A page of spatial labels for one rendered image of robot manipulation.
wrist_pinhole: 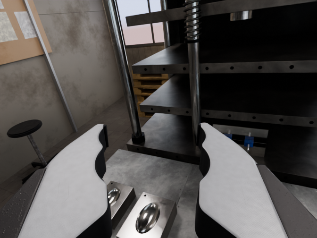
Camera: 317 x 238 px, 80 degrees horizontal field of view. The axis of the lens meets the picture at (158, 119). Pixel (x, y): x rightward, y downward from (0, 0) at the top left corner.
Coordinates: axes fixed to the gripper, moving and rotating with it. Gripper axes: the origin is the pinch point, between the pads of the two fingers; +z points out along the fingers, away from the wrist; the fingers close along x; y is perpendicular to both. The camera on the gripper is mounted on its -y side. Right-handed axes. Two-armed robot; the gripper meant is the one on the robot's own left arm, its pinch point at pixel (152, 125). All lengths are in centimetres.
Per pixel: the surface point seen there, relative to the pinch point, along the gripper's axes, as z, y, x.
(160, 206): 39, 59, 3
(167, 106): 94, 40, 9
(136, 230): 31, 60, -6
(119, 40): 97, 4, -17
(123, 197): 46, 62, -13
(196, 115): 80, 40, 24
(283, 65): 68, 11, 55
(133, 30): 390, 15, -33
